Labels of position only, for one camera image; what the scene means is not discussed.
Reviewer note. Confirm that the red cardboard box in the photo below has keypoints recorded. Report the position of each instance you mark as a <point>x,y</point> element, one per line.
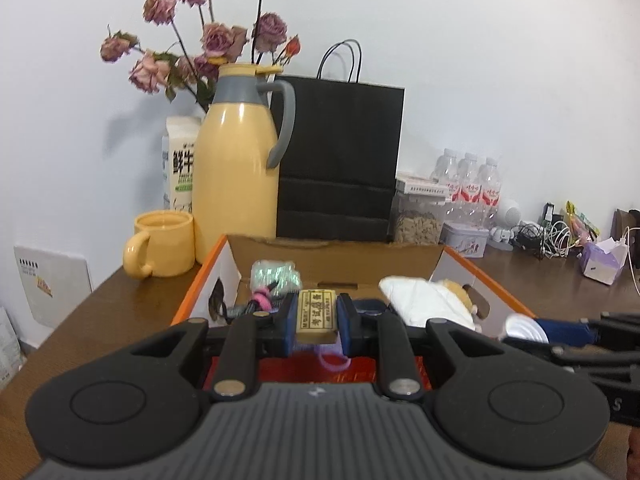
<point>325,257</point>

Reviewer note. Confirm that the dried rose bouquet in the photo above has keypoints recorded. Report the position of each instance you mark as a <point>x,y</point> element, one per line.
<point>220,40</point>

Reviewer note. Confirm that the white robot figure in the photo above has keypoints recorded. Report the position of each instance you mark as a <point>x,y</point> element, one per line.
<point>510,212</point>

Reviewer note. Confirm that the white printed bag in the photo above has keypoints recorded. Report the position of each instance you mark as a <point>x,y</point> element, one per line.
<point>7,350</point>

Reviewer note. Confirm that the small black charger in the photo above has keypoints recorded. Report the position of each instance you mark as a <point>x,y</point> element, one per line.
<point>550,212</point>

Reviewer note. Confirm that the white wall panel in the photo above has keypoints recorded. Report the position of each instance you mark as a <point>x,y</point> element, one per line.
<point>50,285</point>

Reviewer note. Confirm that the white metal tin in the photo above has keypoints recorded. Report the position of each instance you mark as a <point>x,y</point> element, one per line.
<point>465,242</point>

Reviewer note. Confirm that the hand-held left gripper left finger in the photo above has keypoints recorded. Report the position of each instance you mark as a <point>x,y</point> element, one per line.
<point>289,325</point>

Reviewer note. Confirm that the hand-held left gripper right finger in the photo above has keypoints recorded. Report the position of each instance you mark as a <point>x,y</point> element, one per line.
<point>347,325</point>

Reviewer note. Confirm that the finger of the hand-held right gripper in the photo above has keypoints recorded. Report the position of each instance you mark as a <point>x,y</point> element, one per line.
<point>565,332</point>
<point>600,362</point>

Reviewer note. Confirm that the white cloth bag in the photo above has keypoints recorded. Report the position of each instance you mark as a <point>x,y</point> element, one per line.
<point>420,295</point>

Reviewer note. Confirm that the iridescent plastic wrap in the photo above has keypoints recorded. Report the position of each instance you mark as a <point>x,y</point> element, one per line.
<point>275,275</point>

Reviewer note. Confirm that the flat white box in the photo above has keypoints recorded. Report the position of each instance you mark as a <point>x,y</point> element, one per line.
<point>422,187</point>

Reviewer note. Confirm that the clear water bottle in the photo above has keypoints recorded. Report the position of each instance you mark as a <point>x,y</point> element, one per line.
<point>490,190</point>
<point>445,167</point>
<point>469,185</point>

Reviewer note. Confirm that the yellow mug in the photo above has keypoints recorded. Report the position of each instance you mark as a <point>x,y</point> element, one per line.
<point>165,245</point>

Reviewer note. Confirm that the black paper bag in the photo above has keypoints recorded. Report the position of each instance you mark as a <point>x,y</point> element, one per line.
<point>340,150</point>

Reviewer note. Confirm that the yellow green snack packet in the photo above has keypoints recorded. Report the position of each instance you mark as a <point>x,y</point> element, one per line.
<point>582,222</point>

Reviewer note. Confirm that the plush sheep toy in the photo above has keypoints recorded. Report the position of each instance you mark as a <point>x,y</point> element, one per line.
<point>455,287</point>

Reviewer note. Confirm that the clear nut container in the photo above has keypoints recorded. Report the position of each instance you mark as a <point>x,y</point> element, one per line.
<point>417,225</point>

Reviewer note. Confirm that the small wooden block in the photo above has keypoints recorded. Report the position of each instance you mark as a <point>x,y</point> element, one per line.
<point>316,315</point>

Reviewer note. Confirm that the white tissue box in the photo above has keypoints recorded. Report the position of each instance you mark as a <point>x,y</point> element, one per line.
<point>600,265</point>

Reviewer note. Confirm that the yellow thermos jug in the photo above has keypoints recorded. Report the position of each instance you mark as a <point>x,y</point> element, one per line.
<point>235,170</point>

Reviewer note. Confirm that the white milk carton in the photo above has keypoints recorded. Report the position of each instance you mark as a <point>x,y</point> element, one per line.
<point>180,170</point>

